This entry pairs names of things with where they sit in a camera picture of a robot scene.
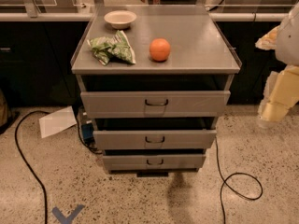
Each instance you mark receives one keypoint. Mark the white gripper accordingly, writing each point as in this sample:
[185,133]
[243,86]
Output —
[289,44]

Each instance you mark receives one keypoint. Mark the grey drawer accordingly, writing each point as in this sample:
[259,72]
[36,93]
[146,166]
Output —
[170,139]
[154,104]
[154,162]

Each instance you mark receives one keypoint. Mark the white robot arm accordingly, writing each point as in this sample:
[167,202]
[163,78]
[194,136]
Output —
[287,49]

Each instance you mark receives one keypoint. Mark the grey metal drawer cabinet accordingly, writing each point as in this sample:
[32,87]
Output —
[199,60]

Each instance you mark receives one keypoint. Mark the grey top drawer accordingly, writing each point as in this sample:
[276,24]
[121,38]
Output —
[154,104]

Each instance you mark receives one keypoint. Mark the grey bottom drawer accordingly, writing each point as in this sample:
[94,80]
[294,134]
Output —
[154,162]

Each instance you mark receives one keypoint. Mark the orange fruit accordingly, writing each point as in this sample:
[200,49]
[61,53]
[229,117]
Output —
[159,49]

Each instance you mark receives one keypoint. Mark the green chip bag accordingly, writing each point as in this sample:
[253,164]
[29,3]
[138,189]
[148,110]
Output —
[117,46]

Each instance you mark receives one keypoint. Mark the white paper bowl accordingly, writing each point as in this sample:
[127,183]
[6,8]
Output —
[120,19]

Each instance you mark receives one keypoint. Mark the blue box on floor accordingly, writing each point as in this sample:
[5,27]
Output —
[87,133]

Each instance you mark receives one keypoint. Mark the white paper sheet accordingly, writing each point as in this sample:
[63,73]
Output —
[57,121]

